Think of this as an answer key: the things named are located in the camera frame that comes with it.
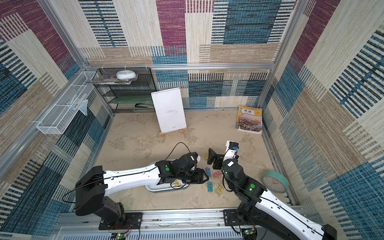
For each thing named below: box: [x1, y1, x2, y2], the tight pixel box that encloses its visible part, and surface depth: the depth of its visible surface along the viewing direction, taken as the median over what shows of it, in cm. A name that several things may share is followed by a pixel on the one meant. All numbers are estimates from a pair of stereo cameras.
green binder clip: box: [207, 181, 213, 192], surface depth 84 cm
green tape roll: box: [262, 171, 289, 194], surface depth 77 cm
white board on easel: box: [151, 87, 187, 134], surface depth 96 cm
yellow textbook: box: [235, 105, 263, 135], surface depth 114 cm
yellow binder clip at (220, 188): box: [215, 182, 224, 194], surface depth 83 cm
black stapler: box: [134, 103, 149, 108], surface depth 113 cm
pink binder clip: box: [213, 170, 222, 178], surface depth 89 cm
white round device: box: [116, 70, 137, 80], surface depth 91 cm
